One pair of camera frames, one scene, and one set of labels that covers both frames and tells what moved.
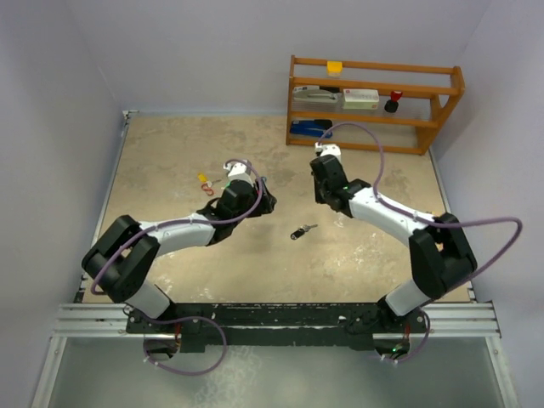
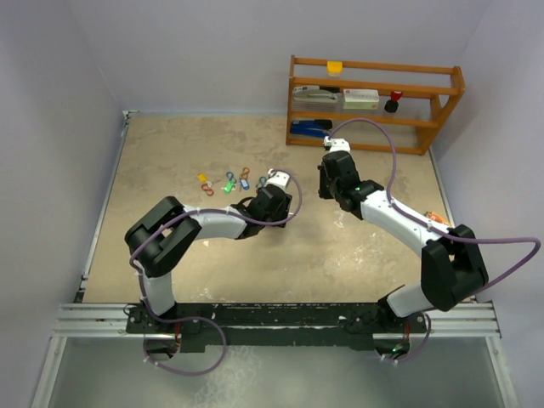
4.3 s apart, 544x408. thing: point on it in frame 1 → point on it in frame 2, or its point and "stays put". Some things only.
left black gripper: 264,206 → 281,210
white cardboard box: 357,99 stays put
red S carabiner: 207,189 stays put
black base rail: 274,324 stays put
